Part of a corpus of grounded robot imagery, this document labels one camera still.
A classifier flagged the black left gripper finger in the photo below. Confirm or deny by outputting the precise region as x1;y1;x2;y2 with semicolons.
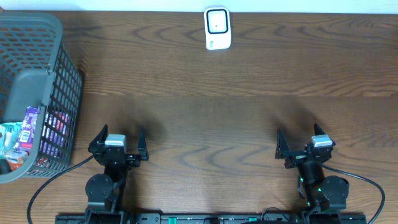
90;124;108;146
137;127;148;155

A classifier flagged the purple snack packet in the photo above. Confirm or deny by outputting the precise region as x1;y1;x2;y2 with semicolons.
14;107;40;154

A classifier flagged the small orange white box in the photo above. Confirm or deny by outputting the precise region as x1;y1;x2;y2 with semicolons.
5;150;29;171

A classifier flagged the teal snack packet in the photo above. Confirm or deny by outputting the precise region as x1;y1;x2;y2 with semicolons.
0;122;22;159

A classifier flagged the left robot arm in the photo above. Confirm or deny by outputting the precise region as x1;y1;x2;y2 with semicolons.
83;125;149;224

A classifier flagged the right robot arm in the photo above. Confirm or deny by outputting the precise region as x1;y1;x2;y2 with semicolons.
275;124;349;223

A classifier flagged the white barcode scanner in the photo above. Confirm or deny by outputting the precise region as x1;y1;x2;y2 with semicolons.
203;7;232;50

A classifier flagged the grey plastic mesh basket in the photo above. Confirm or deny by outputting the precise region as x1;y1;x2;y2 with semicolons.
1;11;83;184

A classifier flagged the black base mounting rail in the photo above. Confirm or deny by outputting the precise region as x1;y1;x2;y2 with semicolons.
55;212;368;224

